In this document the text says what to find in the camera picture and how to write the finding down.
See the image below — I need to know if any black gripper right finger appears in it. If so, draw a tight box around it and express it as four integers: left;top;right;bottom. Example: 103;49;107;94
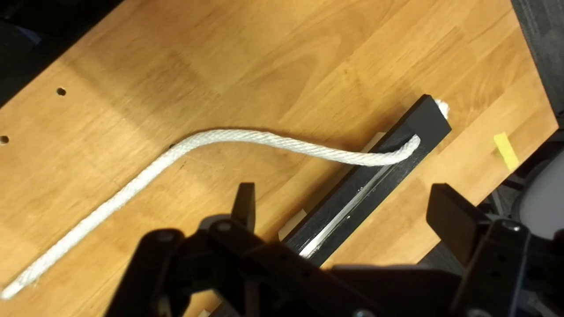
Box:
424;181;533;317

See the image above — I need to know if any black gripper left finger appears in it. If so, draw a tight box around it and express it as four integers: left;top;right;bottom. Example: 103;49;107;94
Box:
103;181;376;317

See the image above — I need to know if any white rope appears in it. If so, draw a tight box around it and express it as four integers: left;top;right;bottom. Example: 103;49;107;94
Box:
0;96;452;302

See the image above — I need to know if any yellow tape piece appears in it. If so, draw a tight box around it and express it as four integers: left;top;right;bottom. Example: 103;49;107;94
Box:
491;130;521;172

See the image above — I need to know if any light rail support block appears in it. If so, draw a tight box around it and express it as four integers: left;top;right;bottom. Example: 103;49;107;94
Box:
276;205;309;242

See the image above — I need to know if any long black grooved rail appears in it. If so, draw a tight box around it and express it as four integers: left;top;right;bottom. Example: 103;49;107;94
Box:
283;93;454;271

